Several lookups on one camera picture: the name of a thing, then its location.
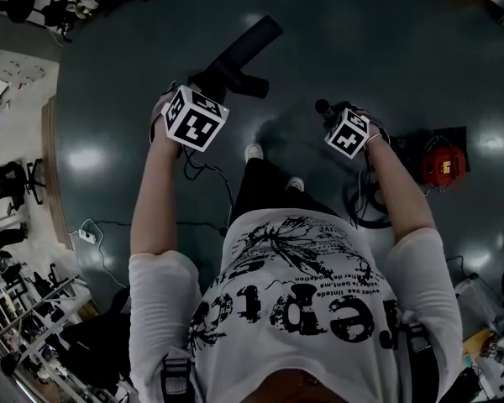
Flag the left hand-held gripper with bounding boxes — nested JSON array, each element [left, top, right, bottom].
[[161, 84, 230, 154]]

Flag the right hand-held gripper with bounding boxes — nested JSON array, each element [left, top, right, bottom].
[[323, 101, 371, 160]]

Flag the black vacuum floor head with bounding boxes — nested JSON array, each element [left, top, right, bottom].
[[187, 14, 285, 105]]

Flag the person's right forearm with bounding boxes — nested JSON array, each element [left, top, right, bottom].
[[364, 139, 438, 243]]

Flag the person's left forearm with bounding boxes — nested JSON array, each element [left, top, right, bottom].
[[129, 140, 186, 256]]

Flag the red vacuum cleaner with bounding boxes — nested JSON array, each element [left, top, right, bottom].
[[419, 134, 467, 191]]

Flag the person's right hand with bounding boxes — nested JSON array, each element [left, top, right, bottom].
[[354, 107, 391, 145]]

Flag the person's left hand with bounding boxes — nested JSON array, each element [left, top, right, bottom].
[[150, 81, 180, 144]]

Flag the black trousers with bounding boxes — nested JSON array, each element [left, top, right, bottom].
[[228, 157, 341, 231]]

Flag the white printed shirt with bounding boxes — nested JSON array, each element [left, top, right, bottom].
[[128, 207, 464, 403]]

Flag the black office chair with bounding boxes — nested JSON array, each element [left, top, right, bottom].
[[0, 157, 47, 209]]

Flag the black bag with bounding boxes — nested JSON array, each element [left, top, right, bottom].
[[58, 287, 136, 394]]

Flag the white metal shelf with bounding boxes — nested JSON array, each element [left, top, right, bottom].
[[0, 262, 89, 354]]

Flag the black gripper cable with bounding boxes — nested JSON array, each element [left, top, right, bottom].
[[182, 147, 236, 234]]

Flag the black floor cable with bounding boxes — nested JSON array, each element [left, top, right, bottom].
[[95, 218, 231, 233]]

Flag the white power cable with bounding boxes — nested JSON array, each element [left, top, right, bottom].
[[69, 218, 128, 289]]

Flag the grey harness strap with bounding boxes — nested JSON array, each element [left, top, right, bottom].
[[161, 357, 197, 403], [406, 321, 437, 403]]

